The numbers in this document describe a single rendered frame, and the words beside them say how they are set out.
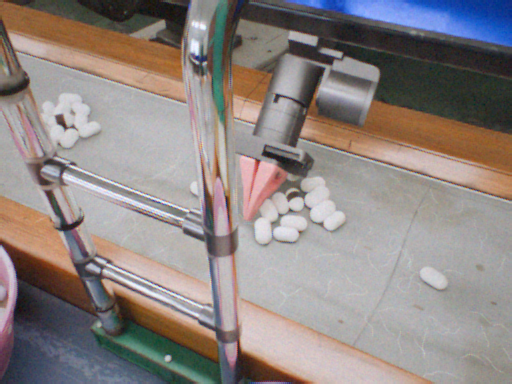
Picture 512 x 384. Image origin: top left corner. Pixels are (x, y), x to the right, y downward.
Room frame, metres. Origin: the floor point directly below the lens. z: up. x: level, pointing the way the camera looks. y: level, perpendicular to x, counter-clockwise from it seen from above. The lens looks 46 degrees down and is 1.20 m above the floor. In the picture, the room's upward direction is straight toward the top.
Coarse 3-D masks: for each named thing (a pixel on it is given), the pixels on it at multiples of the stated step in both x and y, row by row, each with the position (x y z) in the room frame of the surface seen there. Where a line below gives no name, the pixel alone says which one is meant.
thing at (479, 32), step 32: (256, 0) 0.32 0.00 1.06; (288, 0) 0.31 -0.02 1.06; (320, 0) 0.30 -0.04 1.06; (352, 0) 0.30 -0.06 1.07; (384, 0) 0.29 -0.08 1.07; (416, 0) 0.28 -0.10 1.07; (448, 0) 0.28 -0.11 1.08; (480, 0) 0.27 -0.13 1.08; (320, 32) 0.30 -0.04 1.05; (352, 32) 0.29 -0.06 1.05; (384, 32) 0.28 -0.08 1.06; (416, 32) 0.27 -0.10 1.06; (448, 32) 0.27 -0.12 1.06; (480, 32) 0.26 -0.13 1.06; (448, 64) 0.26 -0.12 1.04; (480, 64) 0.25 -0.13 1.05
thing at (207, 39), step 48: (192, 0) 0.20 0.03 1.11; (240, 0) 0.20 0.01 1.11; (0, 48) 0.25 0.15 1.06; (192, 48) 0.19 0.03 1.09; (0, 96) 0.25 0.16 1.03; (192, 96) 0.18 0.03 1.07; (48, 144) 0.26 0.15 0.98; (192, 144) 0.19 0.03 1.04; (48, 192) 0.25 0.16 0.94; (96, 192) 0.23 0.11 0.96; (96, 288) 0.25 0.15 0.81; (144, 288) 0.23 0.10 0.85; (240, 288) 0.19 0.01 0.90; (96, 336) 0.25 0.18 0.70; (144, 336) 0.25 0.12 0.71; (240, 336) 0.19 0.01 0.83
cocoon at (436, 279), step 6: (426, 270) 0.31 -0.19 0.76; (432, 270) 0.31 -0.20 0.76; (420, 276) 0.31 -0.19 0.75; (426, 276) 0.30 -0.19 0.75; (432, 276) 0.30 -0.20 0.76; (438, 276) 0.30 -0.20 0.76; (444, 276) 0.30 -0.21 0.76; (432, 282) 0.29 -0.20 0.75; (438, 282) 0.29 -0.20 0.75; (444, 282) 0.29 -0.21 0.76; (438, 288) 0.29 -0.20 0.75
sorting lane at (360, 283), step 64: (0, 128) 0.58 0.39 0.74; (128, 128) 0.59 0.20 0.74; (0, 192) 0.45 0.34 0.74; (384, 192) 0.45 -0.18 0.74; (448, 192) 0.45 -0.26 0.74; (192, 256) 0.34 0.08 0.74; (256, 256) 0.34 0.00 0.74; (320, 256) 0.34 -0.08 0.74; (384, 256) 0.34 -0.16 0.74; (448, 256) 0.34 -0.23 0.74; (320, 320) 0.25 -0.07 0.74; (384, 320) 0.25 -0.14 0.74; (448, 320) 0.25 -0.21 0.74
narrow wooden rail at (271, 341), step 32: (0, 224) 0.37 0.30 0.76; (32, 224) 0.37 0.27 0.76; (32, 256) 0.32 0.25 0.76; (64, 256) 0.32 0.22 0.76; (128, 256) 0.32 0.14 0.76; (64, 288) 0.31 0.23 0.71; (192, 288) 0.28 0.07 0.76; (160, 320) 0.25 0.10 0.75; (192, 320) 0.24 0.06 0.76; (256, 320) 0.24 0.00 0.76; (288, 320) 0.24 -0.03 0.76; (256, 352) 0.21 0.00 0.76; (288, 352) 0.21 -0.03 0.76; (320, 352) 0.21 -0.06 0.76; (352, 352) 0.21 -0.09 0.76
